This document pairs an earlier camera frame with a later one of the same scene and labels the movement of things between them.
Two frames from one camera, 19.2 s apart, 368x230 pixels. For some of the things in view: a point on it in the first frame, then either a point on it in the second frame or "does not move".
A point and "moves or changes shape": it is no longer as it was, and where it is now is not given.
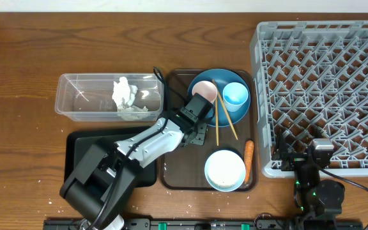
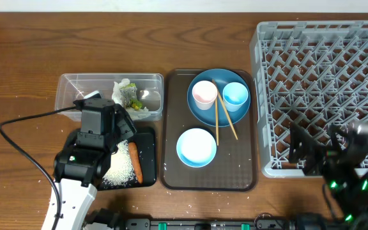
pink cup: x=206 y=89 does not move
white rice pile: x=225 y=168 moves or changes shape
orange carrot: x=248 y=153 moves or changes shape
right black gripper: x=281 y=152 -> x=328 y=155
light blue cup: x=235 y=96 does not move
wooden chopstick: x=232 y=127 does not move
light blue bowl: x=225 y=170 -> x=196 y=147
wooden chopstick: x=216 y=119 does not move
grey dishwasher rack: x=324 y=80 does not move
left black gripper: x=201 y=144 -> x=126 y=123
